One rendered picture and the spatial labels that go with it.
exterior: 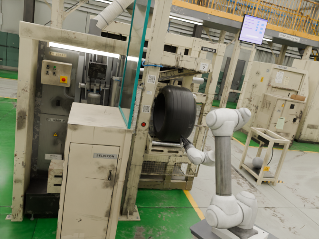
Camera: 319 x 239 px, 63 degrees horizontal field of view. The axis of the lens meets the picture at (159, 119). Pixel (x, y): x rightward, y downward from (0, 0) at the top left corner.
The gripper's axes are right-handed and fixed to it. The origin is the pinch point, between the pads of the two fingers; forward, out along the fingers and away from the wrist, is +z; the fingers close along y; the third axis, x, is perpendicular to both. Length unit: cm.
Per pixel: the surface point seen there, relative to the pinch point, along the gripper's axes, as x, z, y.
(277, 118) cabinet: 65, 283, -360
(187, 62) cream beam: -61, 55, -8
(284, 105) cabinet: 33, 287, -368
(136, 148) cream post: 25.0, 17.8, 37.7
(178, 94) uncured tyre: -36.4, 17.0, 7.5
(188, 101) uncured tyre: -32.8, 11.8, -1.9
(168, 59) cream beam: -61, 55, 13
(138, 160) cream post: 38, 16, 33
